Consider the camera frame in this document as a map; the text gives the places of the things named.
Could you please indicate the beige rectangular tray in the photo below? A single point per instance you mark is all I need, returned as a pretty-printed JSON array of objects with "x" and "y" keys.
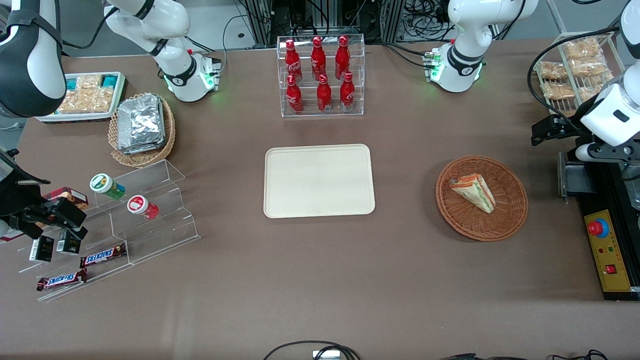
[{"x": 317, "y": 182}]

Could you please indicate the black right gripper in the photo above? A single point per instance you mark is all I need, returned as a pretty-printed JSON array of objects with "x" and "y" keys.
[{"x": 19, "y": 196}]

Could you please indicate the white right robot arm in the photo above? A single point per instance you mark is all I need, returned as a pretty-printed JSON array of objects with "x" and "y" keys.
[{"x": 30, "y": 60}]

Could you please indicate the red emergency stop button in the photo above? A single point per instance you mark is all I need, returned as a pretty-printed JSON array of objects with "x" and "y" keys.
[{"x": 596, "y": 228}]

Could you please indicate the red cola bottle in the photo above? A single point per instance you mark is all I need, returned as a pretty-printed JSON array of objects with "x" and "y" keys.
[
  {"x": 293, "y": 61},
  {"x": 342, "y": 57},
  {"x": 347, "y": 92},
  {"x": 294, "y": 96},
  {"x": 318, "y": 59},
  {"x": 324, "y": 95}
]

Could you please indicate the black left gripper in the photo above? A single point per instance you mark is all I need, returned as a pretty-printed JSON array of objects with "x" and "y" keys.
[{"x": 573, "y": 121}]

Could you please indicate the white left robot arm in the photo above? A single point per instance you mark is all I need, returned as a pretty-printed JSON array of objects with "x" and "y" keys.
[{"x": 465, "y": 50}]

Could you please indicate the clear acrylic stepped stand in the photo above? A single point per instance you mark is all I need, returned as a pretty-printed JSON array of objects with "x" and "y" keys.
[{"x": 165, "y": 235}]

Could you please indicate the small black box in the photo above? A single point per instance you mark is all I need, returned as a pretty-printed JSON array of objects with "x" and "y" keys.
[
  {"x": 68, "y": 247},
  {"x": 41, "y": 249}
]

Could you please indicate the teal snack packet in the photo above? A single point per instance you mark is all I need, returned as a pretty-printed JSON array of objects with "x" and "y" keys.
[
  {"x": 109, "y": 80},
  {"x": 72, "y": 84}
]

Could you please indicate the clear acrylic bottle rack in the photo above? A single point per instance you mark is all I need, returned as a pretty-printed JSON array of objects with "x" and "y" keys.
[{"x": 360, "y": 75}]

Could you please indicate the red brown chocolate box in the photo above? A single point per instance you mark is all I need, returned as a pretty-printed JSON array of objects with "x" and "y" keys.
[{"x": 70, "y": 195}]

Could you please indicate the clear cracker snack bag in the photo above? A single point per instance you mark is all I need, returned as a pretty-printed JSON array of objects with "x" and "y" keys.
[
  {"x": 99, "y": 99},
  {"x": 72, "y": 102}
]

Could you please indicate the white snack tray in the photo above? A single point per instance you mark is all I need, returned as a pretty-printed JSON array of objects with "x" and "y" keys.
[{"x": 45, "y": 118}]

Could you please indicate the red snack cup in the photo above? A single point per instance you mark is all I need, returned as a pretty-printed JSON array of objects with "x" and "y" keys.
[{"x": 141, "y": 206}]

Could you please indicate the light wicker basket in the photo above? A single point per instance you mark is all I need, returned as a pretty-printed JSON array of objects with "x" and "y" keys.
[{"x": 142, "y": 159}]

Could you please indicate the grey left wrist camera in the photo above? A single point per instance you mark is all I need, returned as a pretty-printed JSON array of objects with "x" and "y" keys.
[{"x": 586, "y": 152}]

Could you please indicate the yellow control panel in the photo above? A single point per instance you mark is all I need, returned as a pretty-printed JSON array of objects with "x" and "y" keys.
[{"x": 612, "y": 250}]

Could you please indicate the brown Snickers bar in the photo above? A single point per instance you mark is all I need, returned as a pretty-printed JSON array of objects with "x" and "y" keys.
[
  {"x": 102, "y": 256},
  {"x": 61, "y": 280}
]

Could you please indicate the bagged fried snack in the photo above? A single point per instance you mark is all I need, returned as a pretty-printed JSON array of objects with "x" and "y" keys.
[
  {"x": 587, "y": 66},
  {"x": 581, "y": 48},
  {"x": 559, "y": 91},
  {"x": 592, "y": 89},
  {"x": 552, "y": 70}
]

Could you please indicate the small grey device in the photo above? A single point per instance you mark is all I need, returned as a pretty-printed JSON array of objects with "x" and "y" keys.
[{"x": 326, "y": 355}]

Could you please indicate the green snack cup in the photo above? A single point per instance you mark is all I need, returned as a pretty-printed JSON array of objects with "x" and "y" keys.
[{"x": 106, "y": 185}]

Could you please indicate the round brown wicker basket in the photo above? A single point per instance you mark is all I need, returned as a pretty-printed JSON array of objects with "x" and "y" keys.
[{"x": 505, "y": 220}]

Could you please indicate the triangular sandwich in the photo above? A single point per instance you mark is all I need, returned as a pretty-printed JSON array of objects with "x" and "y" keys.
[{"x": 475, "y": 192}]

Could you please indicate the black machine base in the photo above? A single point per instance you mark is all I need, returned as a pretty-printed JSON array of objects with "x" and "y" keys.
[{"x": 595, "y": 195}]

